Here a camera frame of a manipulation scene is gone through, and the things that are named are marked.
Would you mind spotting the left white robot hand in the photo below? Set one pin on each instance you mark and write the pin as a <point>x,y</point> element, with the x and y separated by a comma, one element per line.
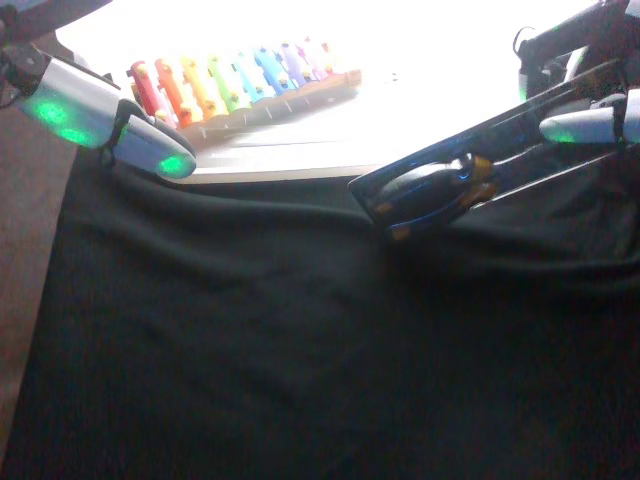
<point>75,100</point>

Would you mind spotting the white plastic tray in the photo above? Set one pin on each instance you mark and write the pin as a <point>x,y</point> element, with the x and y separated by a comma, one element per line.
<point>350,145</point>

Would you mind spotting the clear blister tool package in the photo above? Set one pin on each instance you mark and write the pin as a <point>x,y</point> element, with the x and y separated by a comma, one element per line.
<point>425,190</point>

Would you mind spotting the black table cloth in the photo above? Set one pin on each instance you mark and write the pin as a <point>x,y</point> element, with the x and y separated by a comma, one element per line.
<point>300,350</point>

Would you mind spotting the rainbow wooden toy xylophone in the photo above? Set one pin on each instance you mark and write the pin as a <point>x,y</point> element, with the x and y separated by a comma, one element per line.
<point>225,90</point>

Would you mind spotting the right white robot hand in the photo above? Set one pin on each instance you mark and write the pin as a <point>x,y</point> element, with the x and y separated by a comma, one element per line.
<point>590,125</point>

